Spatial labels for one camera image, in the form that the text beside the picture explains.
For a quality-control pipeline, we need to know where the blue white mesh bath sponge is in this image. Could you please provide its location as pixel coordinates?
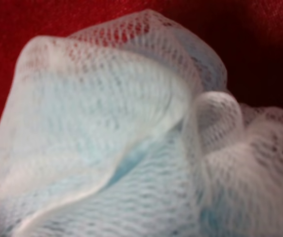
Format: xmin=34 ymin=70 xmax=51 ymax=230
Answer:
xmin=0 ymin=10 xmax=283 ymax=237

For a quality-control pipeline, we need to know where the red velvet tablecloth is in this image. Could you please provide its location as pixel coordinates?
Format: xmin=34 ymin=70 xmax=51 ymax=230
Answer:
xmin=0 ymin=0 xmax=283 ymax=116

